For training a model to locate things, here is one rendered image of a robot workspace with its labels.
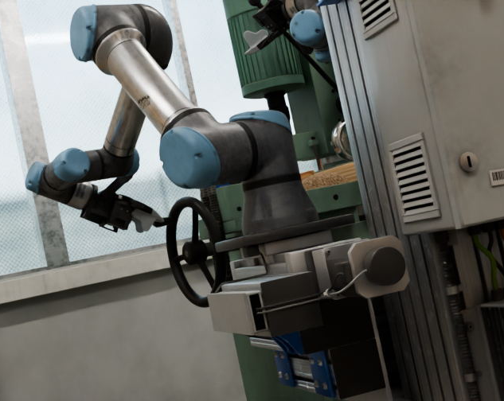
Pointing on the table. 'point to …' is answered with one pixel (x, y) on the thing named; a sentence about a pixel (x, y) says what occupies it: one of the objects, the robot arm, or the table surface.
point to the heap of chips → (323, 180)
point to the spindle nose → (276, 100)
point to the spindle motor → (246, 66)
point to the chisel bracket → (303, 152)
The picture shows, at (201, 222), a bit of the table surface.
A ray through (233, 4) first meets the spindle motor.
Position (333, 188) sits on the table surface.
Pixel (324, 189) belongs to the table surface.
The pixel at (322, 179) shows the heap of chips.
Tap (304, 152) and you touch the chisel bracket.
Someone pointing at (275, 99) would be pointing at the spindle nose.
